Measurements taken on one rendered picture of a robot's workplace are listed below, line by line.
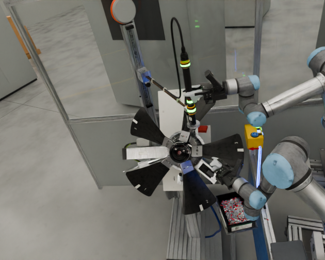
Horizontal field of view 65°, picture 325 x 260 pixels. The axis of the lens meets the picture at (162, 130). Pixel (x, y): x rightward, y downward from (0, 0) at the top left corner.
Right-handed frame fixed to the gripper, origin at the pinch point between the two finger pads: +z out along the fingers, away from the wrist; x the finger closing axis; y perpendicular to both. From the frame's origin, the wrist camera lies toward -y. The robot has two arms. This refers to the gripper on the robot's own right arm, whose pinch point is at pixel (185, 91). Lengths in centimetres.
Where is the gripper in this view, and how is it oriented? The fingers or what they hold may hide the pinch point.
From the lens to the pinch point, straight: 126.4
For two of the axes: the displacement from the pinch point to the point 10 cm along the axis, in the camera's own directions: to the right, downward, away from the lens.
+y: 1.9, 7.8, 5.9
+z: -9.8, 1.7, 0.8
